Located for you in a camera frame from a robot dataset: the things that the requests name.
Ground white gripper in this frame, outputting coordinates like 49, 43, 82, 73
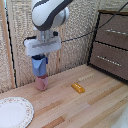
23, 35, 63, 57

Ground pink cup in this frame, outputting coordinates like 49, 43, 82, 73
34, 74, 49, 92

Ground woven rattan screen panel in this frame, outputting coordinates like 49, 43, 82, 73
6, 0, 101, 88

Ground orange yellow rectangular bar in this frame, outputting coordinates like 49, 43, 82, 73
70, 83, 86, 94

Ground dark brown drawer cabinet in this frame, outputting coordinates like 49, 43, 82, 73
87, 9, 128, 83

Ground white patterned plate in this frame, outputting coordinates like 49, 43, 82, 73
0, 96, 35, 128

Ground wooden screen frame post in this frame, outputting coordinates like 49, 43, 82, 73
0, 0, 17, 90

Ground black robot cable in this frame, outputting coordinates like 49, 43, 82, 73
60, 1, 128, 44

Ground silver drawer handle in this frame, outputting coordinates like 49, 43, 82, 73
105, 28, 128, 37
96, 55, 122, 65

